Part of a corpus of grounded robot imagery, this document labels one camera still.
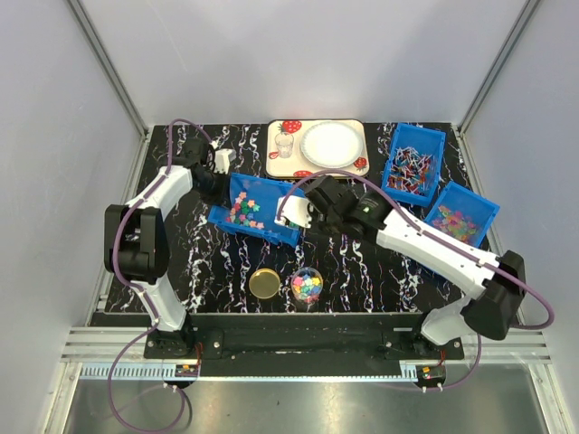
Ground blue bin of star candies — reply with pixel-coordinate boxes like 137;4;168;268
207;174;300;247

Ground scooped star candies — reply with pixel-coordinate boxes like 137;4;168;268
291;269;323;303

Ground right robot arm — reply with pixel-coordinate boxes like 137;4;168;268
304;175;524;359

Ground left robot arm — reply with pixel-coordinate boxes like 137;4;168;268
104;138;236;358

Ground blue bin of gummy candies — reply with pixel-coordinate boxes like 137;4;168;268
423;182;500;248

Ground white plate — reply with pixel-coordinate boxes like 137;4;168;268
300;121;365;168

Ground strawberry pattern tray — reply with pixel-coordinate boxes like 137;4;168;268
265;119;370;180

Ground clear plastic jar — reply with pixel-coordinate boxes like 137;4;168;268
289;267;323;312

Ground clear drinking glass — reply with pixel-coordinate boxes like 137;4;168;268
274;132;294;158

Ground blue bin of lollipops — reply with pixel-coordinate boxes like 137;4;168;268
382;123;446;207

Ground gold jar lid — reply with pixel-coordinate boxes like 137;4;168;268
249;268;280;299

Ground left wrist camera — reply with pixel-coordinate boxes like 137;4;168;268
214;148;236;175

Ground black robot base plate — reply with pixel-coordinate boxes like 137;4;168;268
144;313;464;361

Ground aluminium corner post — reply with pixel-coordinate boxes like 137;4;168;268
457;0;543;134
64;0;148;137

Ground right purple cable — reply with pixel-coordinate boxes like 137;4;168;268
276;170;556;392

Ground right aluminium corner post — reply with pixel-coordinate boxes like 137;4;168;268
457;0;543;134

